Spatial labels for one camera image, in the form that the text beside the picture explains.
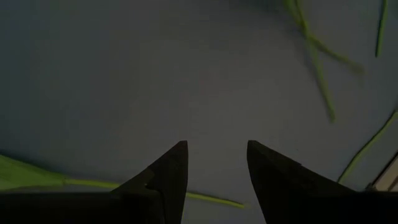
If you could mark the pink artificial tulip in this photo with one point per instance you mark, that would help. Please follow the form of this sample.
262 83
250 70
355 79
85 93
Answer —
31 175

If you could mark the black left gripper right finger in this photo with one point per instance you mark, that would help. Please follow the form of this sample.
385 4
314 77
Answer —
286 193

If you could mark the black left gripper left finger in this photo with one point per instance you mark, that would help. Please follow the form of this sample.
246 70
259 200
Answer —
171 186

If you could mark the black artificial tulip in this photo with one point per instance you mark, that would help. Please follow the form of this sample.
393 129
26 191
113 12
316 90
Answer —
382 28

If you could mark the red artificial tulip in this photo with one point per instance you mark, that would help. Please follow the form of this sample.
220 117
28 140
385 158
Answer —
335 56
370 144

